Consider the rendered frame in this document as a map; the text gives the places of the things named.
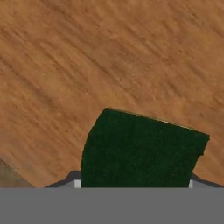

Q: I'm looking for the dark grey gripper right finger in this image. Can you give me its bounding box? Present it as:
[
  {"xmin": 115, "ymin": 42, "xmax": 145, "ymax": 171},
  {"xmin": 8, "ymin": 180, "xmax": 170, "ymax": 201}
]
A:
[{"xmin": 188, "ymin": 172, "xmax": 224, "ymax": 189}]

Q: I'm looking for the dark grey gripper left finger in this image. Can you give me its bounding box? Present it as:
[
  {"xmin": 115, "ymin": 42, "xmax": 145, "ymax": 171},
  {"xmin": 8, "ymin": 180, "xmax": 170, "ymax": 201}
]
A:
[{"xmin": 44, "ymin": 170, "xmax": 82, "ymax": 189}]

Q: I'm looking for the dark green sponge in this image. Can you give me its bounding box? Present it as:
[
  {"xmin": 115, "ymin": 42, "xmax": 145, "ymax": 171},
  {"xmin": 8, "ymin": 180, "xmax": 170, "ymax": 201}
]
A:
[{"xmin": 80, "ymin": 107, "xmax": 211, "ymax": 188}]

